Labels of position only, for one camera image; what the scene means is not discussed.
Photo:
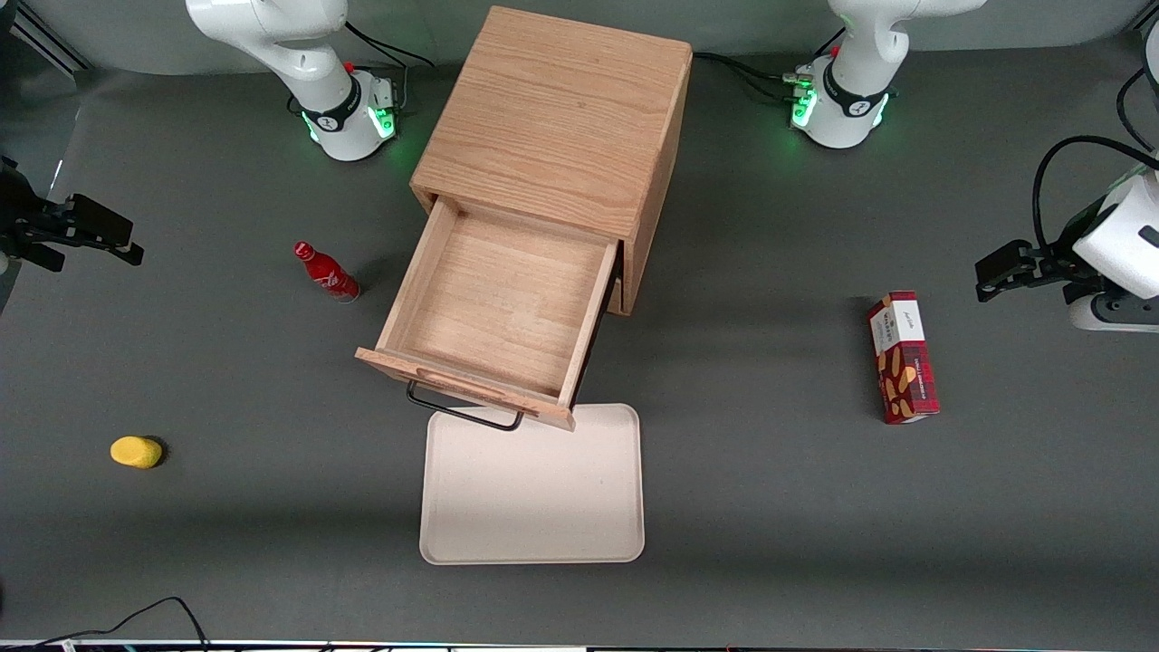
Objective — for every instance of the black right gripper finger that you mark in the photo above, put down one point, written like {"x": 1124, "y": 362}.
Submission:
{"x": 45, "y": 257}
{"x": 100, "y": 219}

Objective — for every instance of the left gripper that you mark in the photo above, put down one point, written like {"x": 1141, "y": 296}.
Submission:
{"x": 1056, "y": 265}

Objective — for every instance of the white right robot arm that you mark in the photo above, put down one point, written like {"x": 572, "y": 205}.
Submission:
{"x": 272, "y": 36}

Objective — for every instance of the wooden drawer cabinet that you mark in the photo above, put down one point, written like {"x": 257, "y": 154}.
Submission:
{"x": 552, "y": 109}

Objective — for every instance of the red snack box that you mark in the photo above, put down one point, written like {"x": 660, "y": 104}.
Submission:
{"x": 904, "y": 362}

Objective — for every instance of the yellow foam block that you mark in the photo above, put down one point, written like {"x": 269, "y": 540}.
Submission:
{"x": 134, "y": 451}

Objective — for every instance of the red cola bottle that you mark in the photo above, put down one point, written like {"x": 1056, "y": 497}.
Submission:
{"x": 326, "y": 272}

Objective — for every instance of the beige rectangular tray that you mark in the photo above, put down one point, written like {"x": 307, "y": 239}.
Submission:
{"x": 534, "y": 498}

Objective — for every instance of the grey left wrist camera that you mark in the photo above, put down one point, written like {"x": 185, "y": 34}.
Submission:
{"x": 1114, "y": 315}

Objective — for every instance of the aluminium frame profile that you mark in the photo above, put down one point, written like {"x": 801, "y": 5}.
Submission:
{"x": 54, "y": 50}

